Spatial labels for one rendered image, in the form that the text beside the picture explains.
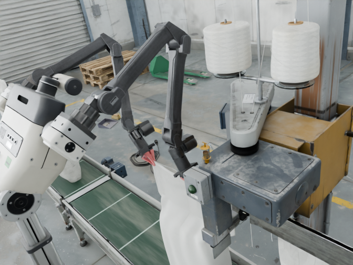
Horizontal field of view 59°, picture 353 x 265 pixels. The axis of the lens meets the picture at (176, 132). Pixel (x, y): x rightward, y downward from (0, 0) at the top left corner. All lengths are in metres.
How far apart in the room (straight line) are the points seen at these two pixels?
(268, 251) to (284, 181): 1.63
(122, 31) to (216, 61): 8.55
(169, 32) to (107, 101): 0.35
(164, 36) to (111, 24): 8.24
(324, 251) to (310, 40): 0.62
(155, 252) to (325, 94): 1.36
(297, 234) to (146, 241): 1.22
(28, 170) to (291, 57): 0.94
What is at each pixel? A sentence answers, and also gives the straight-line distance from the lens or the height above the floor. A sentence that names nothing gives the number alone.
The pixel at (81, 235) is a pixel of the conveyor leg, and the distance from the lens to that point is 2.76.
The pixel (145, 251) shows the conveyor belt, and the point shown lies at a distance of 2.07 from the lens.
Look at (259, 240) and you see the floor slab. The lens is 2.56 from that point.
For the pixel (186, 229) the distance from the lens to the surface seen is 1.50.
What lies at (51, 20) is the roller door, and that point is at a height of 1.27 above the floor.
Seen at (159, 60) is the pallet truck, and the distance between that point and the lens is 6.61.
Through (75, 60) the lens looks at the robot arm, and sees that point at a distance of 1.63.
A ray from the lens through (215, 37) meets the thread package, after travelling 1.10.
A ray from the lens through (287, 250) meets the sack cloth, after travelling 1.20.
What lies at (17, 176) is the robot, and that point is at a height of 1.33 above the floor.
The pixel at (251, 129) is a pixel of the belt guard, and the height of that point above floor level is 1.42.
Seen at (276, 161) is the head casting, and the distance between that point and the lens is 0.97.
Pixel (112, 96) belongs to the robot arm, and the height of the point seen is 1.54.
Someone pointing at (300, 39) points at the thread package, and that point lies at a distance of 0.96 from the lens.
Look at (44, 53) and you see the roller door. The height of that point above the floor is 0.58.
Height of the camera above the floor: 1.88
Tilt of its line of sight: 27 degrees down
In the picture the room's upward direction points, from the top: 10 degrees counter-clockwise
